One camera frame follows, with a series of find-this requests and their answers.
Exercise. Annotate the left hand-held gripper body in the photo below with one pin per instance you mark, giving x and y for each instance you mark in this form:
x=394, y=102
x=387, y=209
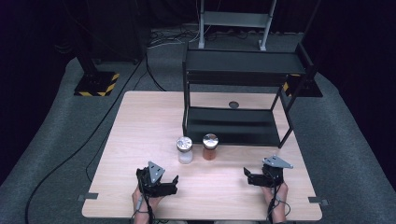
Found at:
x=154, y=174

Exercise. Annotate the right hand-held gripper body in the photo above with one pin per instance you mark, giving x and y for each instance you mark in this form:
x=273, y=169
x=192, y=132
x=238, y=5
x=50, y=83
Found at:
x=274, y=172

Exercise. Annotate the glass jar of white powder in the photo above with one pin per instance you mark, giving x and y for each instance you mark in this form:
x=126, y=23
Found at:
x=185, y=154

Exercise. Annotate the glass jar of orange spice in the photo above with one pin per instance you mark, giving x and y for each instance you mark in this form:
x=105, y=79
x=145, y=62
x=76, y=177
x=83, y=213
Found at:
x=210, y=151

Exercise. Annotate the black two-tier shelf rack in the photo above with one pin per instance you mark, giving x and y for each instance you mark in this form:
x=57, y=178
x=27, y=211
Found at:
x=243, y=62

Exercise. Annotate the person's right hand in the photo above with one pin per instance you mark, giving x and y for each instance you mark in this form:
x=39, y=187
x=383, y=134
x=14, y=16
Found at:
x=281, y=194

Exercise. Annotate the person's left hand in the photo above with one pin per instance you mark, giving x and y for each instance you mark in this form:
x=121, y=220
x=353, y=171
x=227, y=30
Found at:
x=137, y=200

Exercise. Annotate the black stand with striped base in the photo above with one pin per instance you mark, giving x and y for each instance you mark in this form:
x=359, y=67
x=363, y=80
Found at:
x=308, y=88
x=96, y=84

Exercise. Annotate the grey metal stand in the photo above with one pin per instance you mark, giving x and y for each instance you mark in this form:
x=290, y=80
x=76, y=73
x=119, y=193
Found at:
x=236, y=19

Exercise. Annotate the grey table bracket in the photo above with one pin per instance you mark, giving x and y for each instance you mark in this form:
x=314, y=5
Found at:
x=88, y=196
x=317, y=200

